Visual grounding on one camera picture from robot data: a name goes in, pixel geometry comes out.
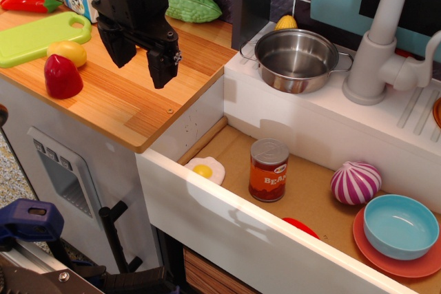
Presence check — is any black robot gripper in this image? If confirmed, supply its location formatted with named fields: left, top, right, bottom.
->
left=92, top=0, right=181, bottom=89

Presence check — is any orange beans can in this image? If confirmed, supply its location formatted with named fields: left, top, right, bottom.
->
left=249, top=138, right=289, bottom=202

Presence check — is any stainless steel pot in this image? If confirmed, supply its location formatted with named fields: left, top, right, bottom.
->
left=239, top=29, right=353, bottom=94

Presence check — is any green toy bitter gourd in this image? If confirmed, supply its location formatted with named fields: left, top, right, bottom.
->
left=166, top=0, right=223, bottom=23

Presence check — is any yellow toy potato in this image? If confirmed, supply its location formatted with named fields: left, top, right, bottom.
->
left=46, top=41, right=87, bottom=67

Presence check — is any dark red toy pepper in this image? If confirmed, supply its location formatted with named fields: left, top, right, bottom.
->
left=44, top=54, right=83, bottom=99

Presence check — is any green cutting board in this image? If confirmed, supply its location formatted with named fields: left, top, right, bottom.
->
left=1, top=12, right=92, bottom=68

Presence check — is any red toy chili pepper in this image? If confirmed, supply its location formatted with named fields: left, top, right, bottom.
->
left=1, top=0, right=63, bottom=13

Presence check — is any toy fried egg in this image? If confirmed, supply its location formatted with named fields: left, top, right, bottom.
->
left=184, top=156, right=226, bottom=185

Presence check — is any grey oven control panel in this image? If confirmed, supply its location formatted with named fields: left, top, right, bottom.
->
left=26, top=127, right=103, bottom=231

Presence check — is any yellow toy corn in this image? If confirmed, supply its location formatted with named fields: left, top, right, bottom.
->
left=274, top=15, right=298, bottom=31

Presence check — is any blue clamp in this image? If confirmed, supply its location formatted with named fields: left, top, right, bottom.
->
left=1, top=198, right=64, bottom=251

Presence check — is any red toy item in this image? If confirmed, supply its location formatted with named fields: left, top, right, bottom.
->
left=283, top=218, right=320, bottom=239

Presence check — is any grey toy faucet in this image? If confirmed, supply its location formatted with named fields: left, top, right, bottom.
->
left=342, top=0, right=440, bottom=105

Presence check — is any purple striped toy onion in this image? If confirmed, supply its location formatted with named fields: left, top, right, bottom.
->
left=330, top=161, right=382, bottom=205

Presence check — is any orange plate at edge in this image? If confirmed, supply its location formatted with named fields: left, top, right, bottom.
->
left=432, top=98, right=441, bottom=128

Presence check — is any light blue bowl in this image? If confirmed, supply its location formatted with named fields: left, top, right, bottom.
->
left=363, top=194, right=440, bottom=260

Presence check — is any coral red plate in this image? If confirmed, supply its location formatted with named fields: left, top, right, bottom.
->
left=353, top=208, right=440, bottom=278

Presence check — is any black oven door handle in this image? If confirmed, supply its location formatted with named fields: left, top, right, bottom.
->
left=99, top=200, right=143, bottom=273

